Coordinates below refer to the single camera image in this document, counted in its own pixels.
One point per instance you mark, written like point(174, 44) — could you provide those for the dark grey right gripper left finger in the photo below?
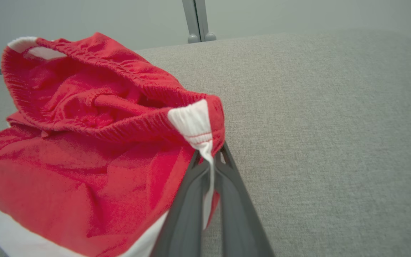
point(184, 221)

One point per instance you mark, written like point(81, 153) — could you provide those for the red shorts with white trim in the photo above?
point(84, 160)

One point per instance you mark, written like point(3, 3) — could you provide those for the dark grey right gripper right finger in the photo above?
point(239, 221)

